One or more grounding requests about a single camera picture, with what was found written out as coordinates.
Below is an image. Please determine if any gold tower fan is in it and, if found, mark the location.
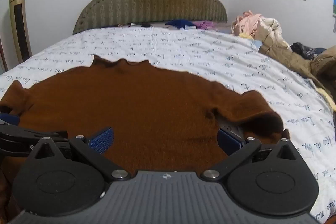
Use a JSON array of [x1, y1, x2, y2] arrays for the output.
[[9, 0, 33, 63]]

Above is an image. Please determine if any black cloth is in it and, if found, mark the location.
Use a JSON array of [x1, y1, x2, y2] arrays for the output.
[[126, 22, 153, 28]]

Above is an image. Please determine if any dark blue cloth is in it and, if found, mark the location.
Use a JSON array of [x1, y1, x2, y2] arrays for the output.
[[165, 19, 193, 29]]

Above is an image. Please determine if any brown knit sweater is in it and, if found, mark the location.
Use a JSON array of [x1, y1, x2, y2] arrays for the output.
[[0, 55, 290, 224]]

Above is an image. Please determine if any white script-printed bed sheet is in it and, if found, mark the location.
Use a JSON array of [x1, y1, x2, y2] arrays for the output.
[[0, 22, 336, 224]]

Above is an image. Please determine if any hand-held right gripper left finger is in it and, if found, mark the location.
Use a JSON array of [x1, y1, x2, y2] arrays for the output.
[[28, 127, 132, 182]]

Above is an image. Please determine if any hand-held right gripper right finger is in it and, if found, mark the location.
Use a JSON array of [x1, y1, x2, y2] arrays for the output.
[[201, 127, 302, 182]]

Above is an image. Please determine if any pink clothes pile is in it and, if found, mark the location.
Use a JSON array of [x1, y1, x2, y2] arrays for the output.
[[231, 10, 263, 35]]

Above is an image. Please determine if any dark patterned cloth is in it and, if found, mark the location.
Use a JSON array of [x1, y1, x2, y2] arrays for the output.
[[290, 42, 327, 60]]

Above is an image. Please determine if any purple cloth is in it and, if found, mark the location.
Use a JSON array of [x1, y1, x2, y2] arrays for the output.
[[193, 20, 218, 30]]

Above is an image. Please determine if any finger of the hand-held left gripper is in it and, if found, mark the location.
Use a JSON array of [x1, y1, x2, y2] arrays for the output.
[[0, 124, 69, 161], [0, 113, 21, 126]]

